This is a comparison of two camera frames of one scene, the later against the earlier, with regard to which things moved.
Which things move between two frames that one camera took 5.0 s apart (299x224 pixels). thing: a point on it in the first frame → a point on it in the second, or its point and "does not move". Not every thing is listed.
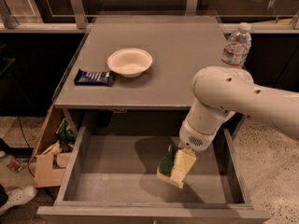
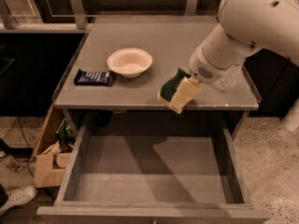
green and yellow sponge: (165, 167) → (170, 85)
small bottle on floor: (12, 163) does not move
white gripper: (195, 138) → (202, 66)
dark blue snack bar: (94, 77) does not move
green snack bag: (64, 131) does not move
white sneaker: (19, 196) does not move
